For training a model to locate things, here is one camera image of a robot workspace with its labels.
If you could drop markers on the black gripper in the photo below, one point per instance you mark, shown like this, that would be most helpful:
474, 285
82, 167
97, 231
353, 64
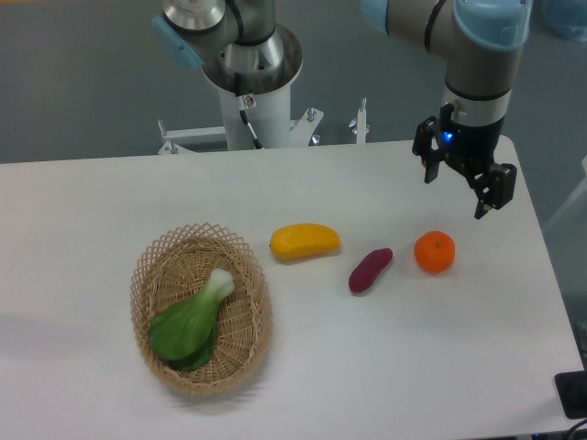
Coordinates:
469, 151

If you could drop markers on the green bok choy vegetable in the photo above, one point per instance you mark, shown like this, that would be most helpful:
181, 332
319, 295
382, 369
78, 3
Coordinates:
185, 334

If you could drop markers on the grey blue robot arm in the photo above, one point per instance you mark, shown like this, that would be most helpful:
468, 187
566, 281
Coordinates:
252, 61

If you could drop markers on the woven wicker basket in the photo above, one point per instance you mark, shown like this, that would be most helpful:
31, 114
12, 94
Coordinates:
174, 268

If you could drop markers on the orange tangerine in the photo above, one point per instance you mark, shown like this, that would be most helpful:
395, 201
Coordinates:
435, 252

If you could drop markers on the purple sweet potato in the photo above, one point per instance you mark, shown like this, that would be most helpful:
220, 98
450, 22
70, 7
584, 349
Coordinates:
369, 269

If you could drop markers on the yellow mango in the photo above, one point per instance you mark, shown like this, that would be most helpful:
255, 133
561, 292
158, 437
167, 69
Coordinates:
303, 241

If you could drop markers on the blue plastic bag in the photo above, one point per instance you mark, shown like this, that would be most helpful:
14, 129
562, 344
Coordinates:
567, 18

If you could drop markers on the black box at edge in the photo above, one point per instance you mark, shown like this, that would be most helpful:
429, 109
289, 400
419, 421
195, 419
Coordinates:
571, 388

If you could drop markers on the white metal base frame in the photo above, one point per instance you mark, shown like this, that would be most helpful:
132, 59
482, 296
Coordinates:
303, 133

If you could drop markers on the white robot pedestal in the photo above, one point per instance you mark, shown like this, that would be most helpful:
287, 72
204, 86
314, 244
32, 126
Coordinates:
268, 115

